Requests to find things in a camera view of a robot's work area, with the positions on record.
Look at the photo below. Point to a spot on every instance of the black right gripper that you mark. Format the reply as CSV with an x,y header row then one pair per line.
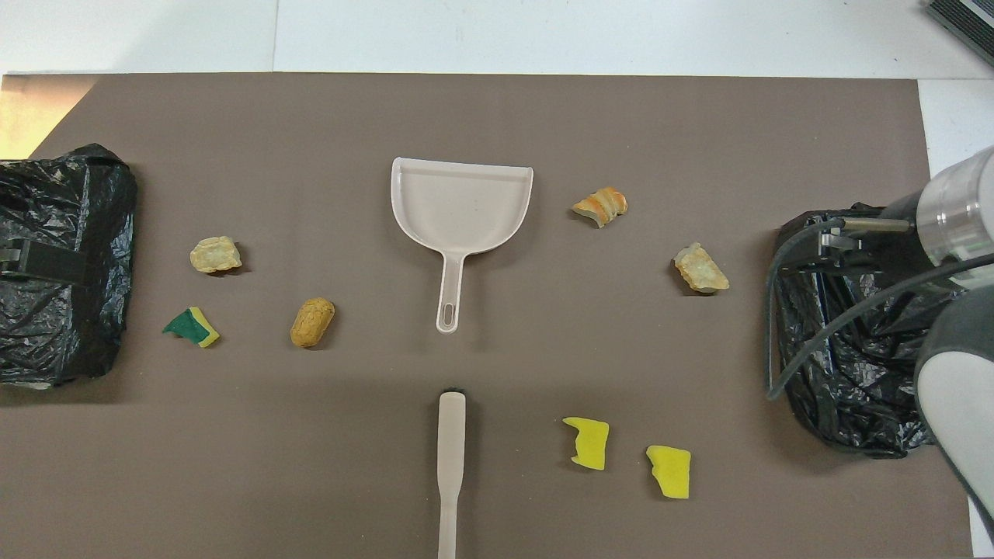
x,y
885,248

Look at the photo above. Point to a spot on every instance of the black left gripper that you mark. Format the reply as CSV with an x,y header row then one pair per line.
x,y
11,260

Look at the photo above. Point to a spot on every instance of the green and yellow sponge piece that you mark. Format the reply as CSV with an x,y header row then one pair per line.
x,y
194,326

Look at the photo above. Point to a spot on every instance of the pale yellow bread chunk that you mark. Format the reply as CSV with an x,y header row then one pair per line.
x,y
215,255

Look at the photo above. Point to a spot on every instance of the brown bread roll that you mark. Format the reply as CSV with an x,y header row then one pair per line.
x,y
312,322

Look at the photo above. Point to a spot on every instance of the pale pink plastic dustpan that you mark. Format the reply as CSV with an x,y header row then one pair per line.
x,y
458,210

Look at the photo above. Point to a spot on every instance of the pale pink hand brush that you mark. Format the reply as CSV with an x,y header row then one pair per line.
x,y
451,435

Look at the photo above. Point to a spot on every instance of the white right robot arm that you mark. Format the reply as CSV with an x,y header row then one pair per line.
x,y
959,202

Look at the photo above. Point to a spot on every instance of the open black bag lined bin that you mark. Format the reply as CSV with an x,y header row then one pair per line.
x,y
854,380

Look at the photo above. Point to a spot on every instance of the black bag covered box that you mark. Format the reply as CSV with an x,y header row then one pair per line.
x,y
85,334

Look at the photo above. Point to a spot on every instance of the pale yellow rock chunk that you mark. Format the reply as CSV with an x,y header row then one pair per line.
x,y
701,269

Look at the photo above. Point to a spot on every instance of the orange striped bread piece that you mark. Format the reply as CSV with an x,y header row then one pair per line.
x,y
602,206

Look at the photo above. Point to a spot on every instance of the grey ribbed device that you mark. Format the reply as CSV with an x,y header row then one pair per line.
x,y
963,22

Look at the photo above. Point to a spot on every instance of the large brown table mat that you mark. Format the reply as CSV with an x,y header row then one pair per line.
x,y
543,116

